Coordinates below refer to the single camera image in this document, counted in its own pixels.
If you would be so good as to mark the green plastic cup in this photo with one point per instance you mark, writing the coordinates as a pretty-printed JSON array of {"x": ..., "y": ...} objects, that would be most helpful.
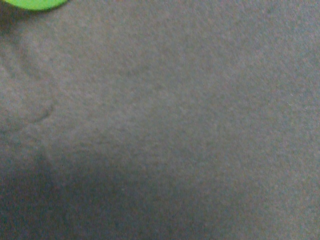
[{"x": 36, "y": 5}]

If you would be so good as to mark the black tablecloth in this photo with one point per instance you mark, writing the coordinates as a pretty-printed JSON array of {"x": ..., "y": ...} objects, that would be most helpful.
[{"x": 160, "y": 120}]

